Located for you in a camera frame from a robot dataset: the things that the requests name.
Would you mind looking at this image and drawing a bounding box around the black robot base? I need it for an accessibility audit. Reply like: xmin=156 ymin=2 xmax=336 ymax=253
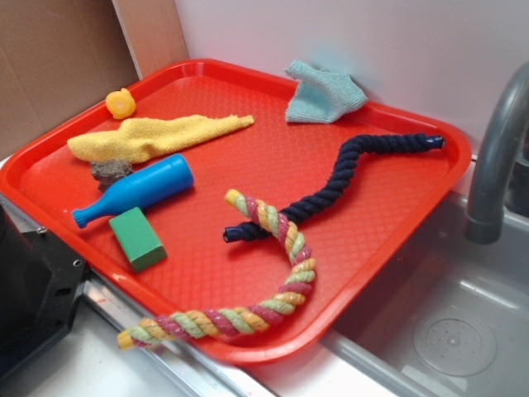
xmin=1 ymin=209 xmax=88 ymax=380

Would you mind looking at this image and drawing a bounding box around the red plastic tray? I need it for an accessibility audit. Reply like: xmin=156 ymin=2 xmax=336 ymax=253
xmin=1 ymin=60 xmax=471 ymax=365

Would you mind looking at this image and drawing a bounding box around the blue plastic toy bottle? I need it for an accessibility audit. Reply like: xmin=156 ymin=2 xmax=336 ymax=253
xmin=72 ymin=154 xmax=194 ymax=228

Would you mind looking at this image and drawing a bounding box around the light blue cloth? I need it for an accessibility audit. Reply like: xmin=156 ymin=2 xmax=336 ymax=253
xmin=285 ymin=60 xmax=368 ymax=124

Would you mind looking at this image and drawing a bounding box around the green wooden block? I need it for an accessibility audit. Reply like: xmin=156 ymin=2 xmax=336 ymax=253
xmin=109 ymin=207 xmax=167 ymax=273

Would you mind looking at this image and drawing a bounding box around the yellow cloth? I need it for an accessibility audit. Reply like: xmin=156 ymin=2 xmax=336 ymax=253
xmin=67 ymin=115 xmax=255 ymax=164

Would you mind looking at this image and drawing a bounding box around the grey brown rock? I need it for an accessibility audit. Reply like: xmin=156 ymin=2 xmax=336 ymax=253
xmin=90 ymin=159 xmax=133 ymax=193

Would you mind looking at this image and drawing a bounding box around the yellow rubber duck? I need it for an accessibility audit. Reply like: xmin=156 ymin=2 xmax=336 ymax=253
xmin=105 ymin=88 xmax=136 ymax=120

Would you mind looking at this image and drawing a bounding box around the grey toy sink basin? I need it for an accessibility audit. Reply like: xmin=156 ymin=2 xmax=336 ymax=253
xmin=254 ymin=195 xmax=528 ymax=396

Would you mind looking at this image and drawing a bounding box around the grey toy faucet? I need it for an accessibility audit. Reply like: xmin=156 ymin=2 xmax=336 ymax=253
xmin=465 ymin=63 xmax=528 ymax=245

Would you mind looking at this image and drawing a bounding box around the brown cardboard panel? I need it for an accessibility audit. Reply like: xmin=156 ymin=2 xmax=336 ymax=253
xmin=1 ymin=1 xmax=188 ymax=158

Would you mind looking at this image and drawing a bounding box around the dark blue rope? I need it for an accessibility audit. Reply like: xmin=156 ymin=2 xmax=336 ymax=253
xmin=222 ymin=132 xmax=447 ymax=244

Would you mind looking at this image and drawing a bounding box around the multicolour twisted rope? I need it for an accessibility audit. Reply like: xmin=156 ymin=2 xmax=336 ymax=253
xmin=117 ymin=189 xmax=317 ymax=352

